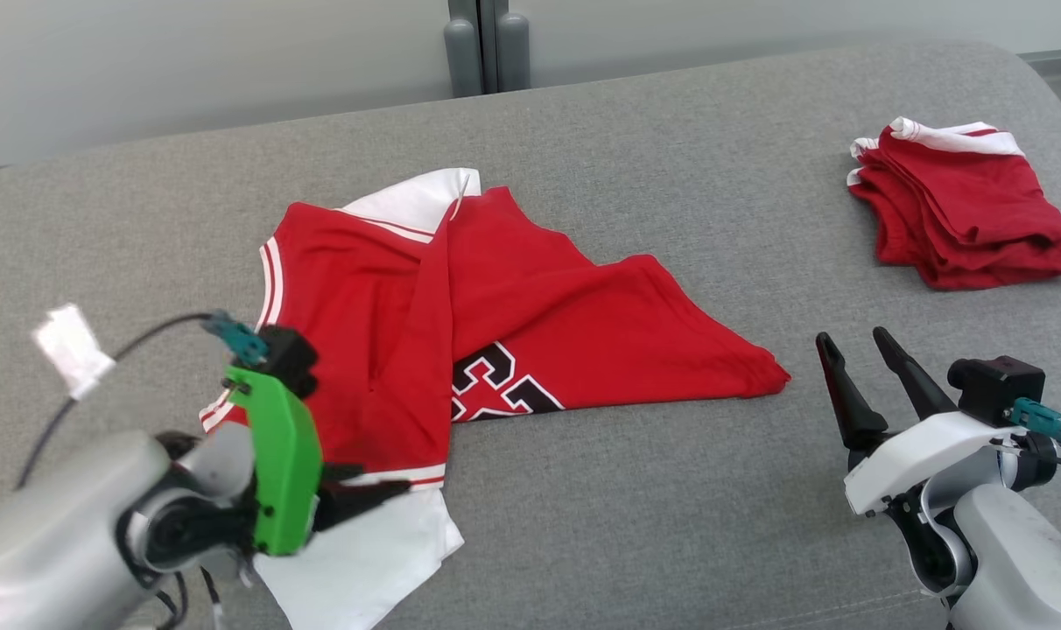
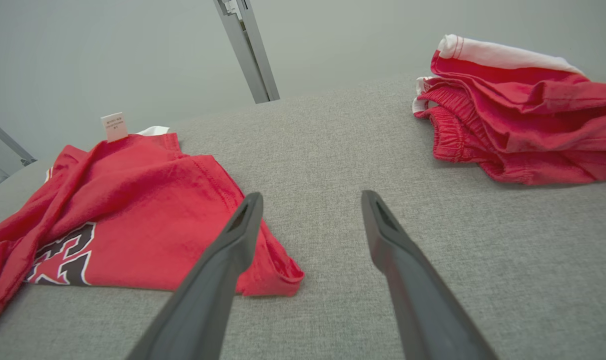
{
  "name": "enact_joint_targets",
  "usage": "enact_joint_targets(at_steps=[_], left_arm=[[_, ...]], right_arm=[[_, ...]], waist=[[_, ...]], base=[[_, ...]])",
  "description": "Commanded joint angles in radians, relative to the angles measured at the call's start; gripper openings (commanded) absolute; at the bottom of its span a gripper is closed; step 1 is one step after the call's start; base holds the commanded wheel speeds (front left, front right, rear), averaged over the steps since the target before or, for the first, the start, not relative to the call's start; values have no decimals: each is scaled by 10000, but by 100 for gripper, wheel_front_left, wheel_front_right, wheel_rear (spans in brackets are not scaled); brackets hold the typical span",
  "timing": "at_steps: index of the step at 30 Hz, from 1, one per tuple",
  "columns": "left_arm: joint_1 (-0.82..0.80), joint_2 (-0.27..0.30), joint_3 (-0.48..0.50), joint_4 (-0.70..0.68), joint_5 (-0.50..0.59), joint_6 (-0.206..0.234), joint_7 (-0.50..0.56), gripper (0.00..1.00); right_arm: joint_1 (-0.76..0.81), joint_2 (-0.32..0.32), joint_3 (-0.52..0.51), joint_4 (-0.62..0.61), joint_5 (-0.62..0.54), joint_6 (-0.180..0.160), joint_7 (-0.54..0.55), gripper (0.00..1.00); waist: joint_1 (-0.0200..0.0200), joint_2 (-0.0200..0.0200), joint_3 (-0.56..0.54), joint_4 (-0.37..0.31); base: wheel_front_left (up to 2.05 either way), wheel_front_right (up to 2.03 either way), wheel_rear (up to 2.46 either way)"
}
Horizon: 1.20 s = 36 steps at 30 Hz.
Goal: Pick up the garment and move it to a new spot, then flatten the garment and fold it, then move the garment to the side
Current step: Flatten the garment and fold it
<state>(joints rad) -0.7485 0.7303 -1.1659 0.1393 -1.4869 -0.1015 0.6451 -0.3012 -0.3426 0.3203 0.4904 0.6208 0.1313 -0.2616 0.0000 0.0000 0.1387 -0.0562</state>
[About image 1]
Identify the teal cable connector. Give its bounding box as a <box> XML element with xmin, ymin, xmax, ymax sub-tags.
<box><xmin>200</xmin><ymin>311</ymin><xmax>271</xmax><ymax>367</ymax></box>
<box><xmin>1010</xmin><ymin>398</ymin><xmax>1061</xmax><ymax>452</ymax></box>

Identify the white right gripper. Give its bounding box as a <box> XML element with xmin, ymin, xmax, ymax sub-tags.
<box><xmin>815</xmin><ymin>327</ymin><xmax>1030</xmax><ymax>517</ymax></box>

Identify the red shorts white waistband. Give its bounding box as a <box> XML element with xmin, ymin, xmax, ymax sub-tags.
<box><xmin>847</xmin><ymin>116</ymin><xmax>1061</xmax><ymax>291</ymax></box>

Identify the grey rounded cylinder post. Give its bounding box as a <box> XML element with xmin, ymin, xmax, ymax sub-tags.
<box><xmin>444</xmin><ymin>19</ymin><xmax>483</xmax><ymax>99</ymax></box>
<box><xmin>495</xmin><ymin>12</ymin><xmax>531</xmax><ymax>92</ymax></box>

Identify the red white numbered jersey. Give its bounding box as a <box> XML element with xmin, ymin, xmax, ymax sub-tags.
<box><xmin>200</xmin><ymin>168</ymin><xmax>792</xmax><ymax>630</ymax></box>

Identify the teal right cable connector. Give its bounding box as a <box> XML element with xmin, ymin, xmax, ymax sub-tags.
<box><xmin>1010</xmin><ymin>398</ymin><xmax>1061</xmax><ymax>452</ymax></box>

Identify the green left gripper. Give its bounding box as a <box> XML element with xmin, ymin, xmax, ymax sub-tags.
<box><xmin>224</xmin><ymin>366</ymin><xmax>411</xmax><ymax>557</ymax></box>

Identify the white left cable label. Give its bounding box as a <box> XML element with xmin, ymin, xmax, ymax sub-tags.
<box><xmin>33</xmin><ymin>304</ymin><xmax>116</xmax><ymax>401</ymax></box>

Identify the dark grey vertical frame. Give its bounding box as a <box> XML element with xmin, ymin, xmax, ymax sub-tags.
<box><xmin>447</xmin><ymin>0</ymin><xmax>512</xmax><ymax>95</ymax></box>

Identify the teal left cable connector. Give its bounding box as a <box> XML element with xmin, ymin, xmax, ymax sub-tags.
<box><xmin>200</xmin><ymin>311</ymin><xmax>271</xmax><ymax>367</ymax></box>

